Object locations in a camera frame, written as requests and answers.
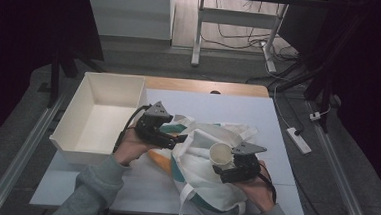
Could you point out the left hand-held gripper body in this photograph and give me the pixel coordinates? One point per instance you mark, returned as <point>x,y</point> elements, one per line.
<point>150,128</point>

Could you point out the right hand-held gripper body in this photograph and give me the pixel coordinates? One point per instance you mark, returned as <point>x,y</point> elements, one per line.
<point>246,167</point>

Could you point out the white paper cup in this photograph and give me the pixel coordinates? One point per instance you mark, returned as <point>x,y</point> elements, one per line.
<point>220,154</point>

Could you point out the white patterned tote bag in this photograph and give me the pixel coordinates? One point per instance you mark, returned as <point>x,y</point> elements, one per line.
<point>200,181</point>

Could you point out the white plastic storage box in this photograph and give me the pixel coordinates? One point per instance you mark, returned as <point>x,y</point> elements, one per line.
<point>103,129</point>

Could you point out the person's right hand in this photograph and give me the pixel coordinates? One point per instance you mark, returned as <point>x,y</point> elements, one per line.
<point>256,195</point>

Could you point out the person's left hand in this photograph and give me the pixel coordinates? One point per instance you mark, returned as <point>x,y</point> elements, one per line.
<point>129,150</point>

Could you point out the white power strip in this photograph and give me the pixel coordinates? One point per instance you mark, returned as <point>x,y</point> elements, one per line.
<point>298,140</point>

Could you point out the small white adapter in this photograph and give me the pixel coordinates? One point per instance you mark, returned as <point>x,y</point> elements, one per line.
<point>315,116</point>

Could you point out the black stand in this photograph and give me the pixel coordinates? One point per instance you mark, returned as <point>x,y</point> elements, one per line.
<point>326,92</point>
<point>55,79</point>

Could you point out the white cabinet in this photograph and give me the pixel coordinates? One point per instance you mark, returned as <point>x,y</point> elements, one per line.
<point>130,13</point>

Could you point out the aluminium rail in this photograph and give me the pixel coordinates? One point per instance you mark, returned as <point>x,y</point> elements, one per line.
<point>340,183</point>
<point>18,163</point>

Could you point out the white desk frame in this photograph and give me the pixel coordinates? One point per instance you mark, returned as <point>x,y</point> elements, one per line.
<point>237,17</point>

